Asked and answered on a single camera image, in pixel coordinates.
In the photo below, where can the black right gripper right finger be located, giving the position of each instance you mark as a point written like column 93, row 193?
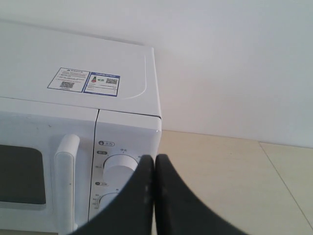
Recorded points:
column 178, row 211

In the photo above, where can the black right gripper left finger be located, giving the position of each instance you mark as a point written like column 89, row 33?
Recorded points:
column 131, row 212

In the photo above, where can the white microwave door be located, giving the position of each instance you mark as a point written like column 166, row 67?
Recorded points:
column 45, row 170

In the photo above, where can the white Midea microwave body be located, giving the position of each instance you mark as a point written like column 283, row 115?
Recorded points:
column 128, row 124

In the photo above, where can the lower white timer knob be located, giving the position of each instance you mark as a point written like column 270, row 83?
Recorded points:
column 106, row 199

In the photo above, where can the upper white power knob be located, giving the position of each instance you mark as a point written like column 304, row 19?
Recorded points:
column 119, row 168

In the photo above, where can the blue white label sticker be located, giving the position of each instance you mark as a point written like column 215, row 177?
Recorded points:
column 87, row 82

